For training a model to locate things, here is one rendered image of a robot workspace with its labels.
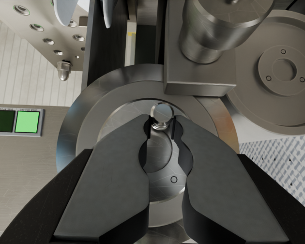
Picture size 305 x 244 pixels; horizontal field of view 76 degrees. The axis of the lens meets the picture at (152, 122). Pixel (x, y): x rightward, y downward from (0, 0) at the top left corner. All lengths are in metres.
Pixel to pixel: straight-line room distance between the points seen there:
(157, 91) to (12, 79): 2.22
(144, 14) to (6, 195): 0.55
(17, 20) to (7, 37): 2.12
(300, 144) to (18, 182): 0.56
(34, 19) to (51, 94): 1.74
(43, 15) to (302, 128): 0.39
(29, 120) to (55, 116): 0.06
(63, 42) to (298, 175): 0.46
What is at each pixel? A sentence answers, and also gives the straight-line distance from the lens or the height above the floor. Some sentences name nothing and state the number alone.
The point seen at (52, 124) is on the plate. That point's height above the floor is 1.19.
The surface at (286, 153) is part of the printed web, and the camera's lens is 0.31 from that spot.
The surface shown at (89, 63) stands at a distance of 0.20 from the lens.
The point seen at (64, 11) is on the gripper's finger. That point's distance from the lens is 0.21.
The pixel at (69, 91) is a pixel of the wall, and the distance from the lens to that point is 2.10.
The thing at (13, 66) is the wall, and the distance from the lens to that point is 2.40.
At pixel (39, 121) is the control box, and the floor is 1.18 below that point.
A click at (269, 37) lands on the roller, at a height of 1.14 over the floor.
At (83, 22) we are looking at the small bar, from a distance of 0.38.
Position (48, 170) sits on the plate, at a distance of 0.55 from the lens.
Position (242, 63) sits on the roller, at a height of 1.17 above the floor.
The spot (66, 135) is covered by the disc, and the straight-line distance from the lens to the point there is 0.17.
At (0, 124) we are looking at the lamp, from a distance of 0.61.
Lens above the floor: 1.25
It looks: 9 degrees down
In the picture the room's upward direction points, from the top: 178 degrees counter-clockwise
